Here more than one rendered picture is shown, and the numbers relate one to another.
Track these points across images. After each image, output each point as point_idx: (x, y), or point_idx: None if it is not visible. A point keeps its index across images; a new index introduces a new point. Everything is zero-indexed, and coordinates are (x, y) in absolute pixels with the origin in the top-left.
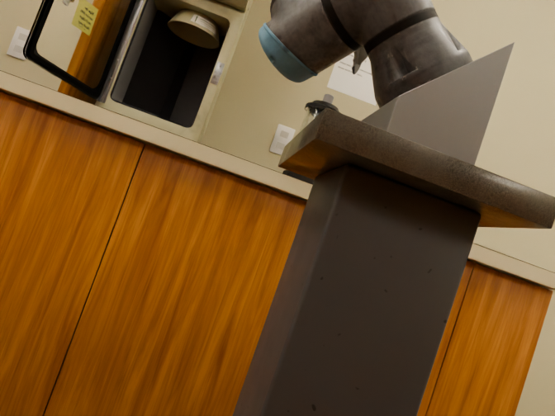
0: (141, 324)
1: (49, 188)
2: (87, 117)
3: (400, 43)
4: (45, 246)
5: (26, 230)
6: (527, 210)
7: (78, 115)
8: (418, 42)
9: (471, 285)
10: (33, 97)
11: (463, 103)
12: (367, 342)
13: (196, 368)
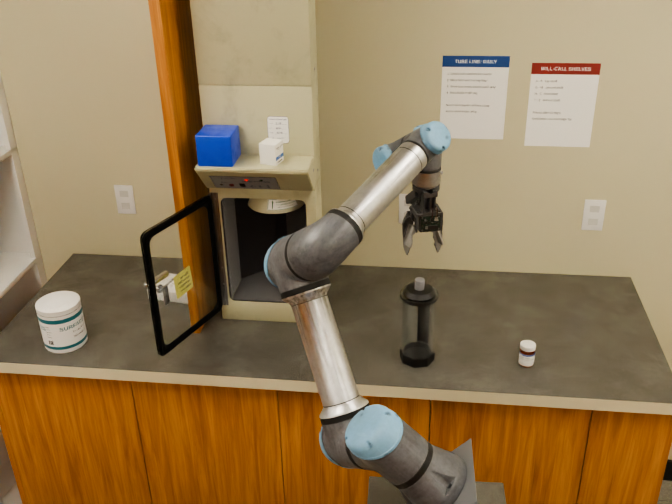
0: (328, 494)
1: (223, 429)
2: (226, 386)
3: (406, 493)
4: (240, 463)
5: (222, 457)
6: None
7: (219, 386)
8: (416, 496)
9: (593, 421)
10: (182, 383)
11: None
12: None
13: None
